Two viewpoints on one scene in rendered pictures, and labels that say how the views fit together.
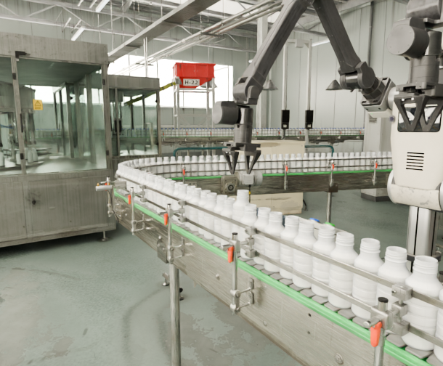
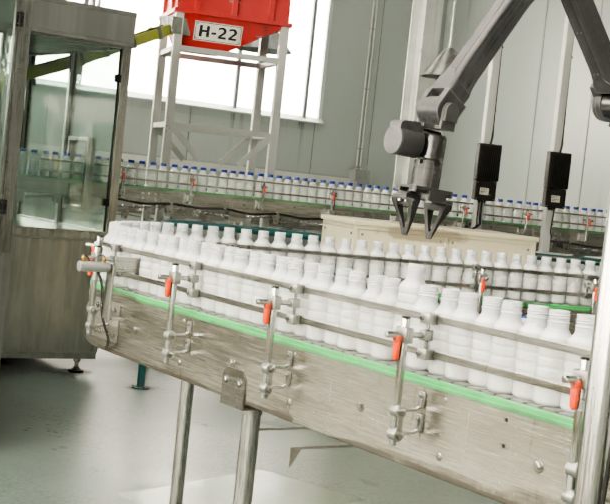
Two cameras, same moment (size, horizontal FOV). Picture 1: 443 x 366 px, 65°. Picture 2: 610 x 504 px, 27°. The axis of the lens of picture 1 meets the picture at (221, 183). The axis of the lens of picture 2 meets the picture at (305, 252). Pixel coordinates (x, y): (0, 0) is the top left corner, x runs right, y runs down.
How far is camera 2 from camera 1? 141 cm
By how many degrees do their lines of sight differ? 7
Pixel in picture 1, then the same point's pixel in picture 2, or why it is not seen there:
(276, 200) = not seen: hidden behind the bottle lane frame
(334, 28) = (584, 23)
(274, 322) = (453, 450)
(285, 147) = (482, 247)
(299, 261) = (498, 352)
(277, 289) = (464, 396)
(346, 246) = (559, 323)
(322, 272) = (527, 364)
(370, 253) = (586, 328)
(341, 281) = (550, 368)
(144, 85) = (90, 29)
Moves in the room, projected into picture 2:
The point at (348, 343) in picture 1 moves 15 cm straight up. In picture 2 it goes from (550, 441) to (561, 352)
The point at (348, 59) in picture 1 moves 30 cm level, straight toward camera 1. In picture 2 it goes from (606, 72) to (596, 54)
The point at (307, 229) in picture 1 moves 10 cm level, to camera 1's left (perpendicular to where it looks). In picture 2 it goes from (513, 308) to (457, 303)
